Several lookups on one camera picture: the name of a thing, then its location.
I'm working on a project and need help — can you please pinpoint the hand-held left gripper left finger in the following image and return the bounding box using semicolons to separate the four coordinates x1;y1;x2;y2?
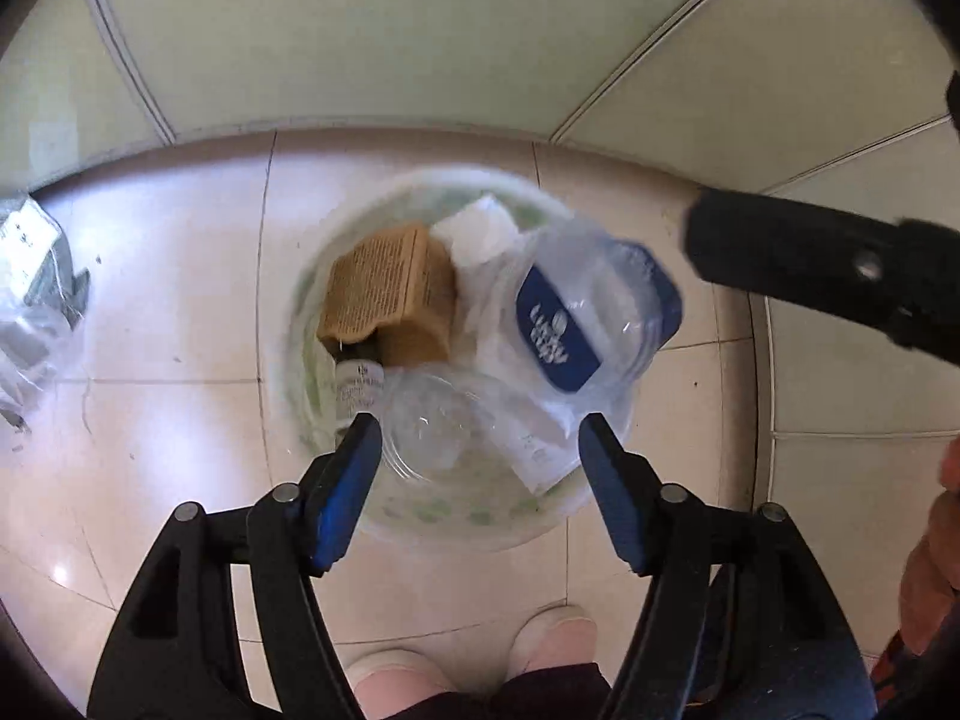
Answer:
86;412;383;720

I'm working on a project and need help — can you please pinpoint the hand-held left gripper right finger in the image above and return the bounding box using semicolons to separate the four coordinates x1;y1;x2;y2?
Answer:
579;412;875;720

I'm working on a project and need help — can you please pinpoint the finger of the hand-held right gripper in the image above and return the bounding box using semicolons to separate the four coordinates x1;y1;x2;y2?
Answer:
684;186;960;365

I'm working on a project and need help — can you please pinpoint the white plastic bucket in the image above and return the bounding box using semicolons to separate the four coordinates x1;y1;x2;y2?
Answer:
289;169;638;552

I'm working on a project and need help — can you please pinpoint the small bottle with white label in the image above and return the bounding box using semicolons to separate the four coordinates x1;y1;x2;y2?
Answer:
330;341;387;436

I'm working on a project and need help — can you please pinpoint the clear plastic cup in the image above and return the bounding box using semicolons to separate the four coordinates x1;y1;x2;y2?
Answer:
379;371;526;485

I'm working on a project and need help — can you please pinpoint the clear container with blue label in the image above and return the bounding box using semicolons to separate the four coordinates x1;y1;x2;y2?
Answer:
469;221;685;421

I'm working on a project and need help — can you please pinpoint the brown cardboard box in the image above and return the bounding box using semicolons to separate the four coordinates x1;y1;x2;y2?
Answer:
316;221;460;368

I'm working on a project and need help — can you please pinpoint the person's right hand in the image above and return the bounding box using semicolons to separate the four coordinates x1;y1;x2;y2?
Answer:
898;435;960;657

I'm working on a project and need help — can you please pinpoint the white paper slip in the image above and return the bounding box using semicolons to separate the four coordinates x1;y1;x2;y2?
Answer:
487;390;578;496

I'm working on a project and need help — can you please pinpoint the person's right pink slipper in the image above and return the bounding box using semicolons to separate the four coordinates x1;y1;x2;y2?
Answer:
506;604;599;680

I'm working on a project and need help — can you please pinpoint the person's pink slipper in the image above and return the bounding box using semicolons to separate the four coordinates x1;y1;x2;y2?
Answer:
343;649;458;720
506;604;599;680

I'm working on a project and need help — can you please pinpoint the person's left pink slipper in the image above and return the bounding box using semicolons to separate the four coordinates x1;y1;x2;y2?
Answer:
343;649;458;720

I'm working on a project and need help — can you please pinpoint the person's right leg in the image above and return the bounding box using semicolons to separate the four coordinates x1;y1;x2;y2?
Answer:
491;661;612;720

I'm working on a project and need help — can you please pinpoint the clear plastic bag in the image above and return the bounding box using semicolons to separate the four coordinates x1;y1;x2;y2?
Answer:
0;292;87;436

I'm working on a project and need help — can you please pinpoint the grey-green package with white label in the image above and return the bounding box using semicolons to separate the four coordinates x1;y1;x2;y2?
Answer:
0;195;91;316

